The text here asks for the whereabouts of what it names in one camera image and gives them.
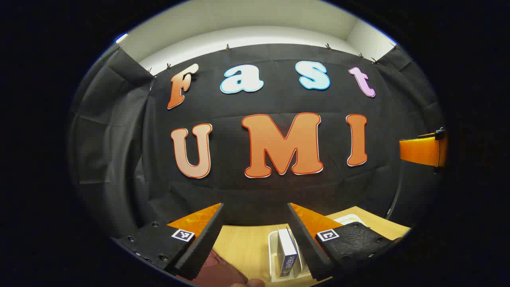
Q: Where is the maroon schoolbag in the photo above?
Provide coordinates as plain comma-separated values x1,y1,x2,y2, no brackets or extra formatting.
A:
191,249,249,286

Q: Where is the blue book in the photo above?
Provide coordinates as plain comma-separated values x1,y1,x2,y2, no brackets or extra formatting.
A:
277,228,300,278

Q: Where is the white bookshelf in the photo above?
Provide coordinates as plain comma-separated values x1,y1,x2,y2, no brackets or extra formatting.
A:
268,214,367,280

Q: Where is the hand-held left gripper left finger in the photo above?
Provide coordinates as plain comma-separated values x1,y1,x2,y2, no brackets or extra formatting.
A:
120,202,225,281

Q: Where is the black backdrop cloth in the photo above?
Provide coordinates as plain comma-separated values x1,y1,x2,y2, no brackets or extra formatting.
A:
68,43,447,240

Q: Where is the black cable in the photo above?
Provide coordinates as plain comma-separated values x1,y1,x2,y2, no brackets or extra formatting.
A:
385,171,404,221

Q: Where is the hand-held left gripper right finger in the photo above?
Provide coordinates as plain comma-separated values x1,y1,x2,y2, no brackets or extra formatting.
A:
287,202,404,282

